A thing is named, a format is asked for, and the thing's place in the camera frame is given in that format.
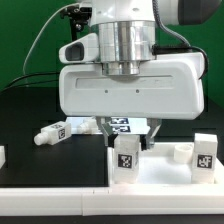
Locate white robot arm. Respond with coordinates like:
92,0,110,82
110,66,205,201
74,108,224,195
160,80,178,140
59,0,222,145

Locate black camera on stand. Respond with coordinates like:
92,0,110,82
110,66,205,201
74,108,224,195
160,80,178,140
60,1,92,19

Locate black cable upper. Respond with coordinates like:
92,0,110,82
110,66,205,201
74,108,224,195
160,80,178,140
6,70,63,88

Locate black cable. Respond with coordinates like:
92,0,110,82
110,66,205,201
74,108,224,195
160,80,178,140
6,70,63,88
0,77,61,93

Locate white fence wall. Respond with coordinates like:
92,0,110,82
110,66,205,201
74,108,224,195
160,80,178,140
0,146,6,169
0,184,224,216

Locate black cable lower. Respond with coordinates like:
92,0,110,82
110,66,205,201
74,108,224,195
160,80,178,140
0,77,61,93

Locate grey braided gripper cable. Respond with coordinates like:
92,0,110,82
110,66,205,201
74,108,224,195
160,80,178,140
151,0,209,81

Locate grey camera cable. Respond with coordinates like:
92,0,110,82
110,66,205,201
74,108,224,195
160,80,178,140
22,3,79,88

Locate white front fence wall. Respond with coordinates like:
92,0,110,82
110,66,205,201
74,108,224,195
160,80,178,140
0,184,224,216

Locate white left fence wall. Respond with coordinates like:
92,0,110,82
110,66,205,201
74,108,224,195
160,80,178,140
0,146,6,169

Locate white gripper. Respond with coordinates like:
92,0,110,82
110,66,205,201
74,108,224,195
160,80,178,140
59,33,205,150

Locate white sheet with markers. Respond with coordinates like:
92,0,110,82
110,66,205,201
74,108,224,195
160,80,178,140
66,117,149,135

